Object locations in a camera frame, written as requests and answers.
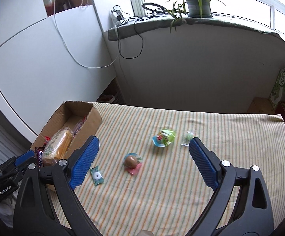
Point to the bagged sliced bread loaf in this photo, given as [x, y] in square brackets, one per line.
[57, 146]

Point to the green paper bag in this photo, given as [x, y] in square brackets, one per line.
[282, 86]

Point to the small green jelly packet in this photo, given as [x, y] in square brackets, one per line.
[187, 138]

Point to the brown cardboard box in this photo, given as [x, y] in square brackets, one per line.
[69, 114]

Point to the brown chocolate egg packet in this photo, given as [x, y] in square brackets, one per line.
[132, 163]

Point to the white power strip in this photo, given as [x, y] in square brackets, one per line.
[116, 15]

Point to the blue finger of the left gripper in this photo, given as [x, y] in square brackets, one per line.
[24, 158]

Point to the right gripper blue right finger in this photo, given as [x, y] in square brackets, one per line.
[252, 213]

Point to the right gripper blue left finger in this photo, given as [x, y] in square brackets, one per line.
[34, 211]

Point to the green topped jelly cup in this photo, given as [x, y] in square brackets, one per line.
[164, 138]

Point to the striped tablecloth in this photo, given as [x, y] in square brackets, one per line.
[168, 194]

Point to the potted spider plant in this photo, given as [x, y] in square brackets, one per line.
[191, 8]

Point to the red dried fruit packet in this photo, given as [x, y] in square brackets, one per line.
[78, 126]

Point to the white cabinet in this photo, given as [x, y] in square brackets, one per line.
[47, 58]

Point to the teal mint candy packet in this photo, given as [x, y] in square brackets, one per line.
[96, 176]

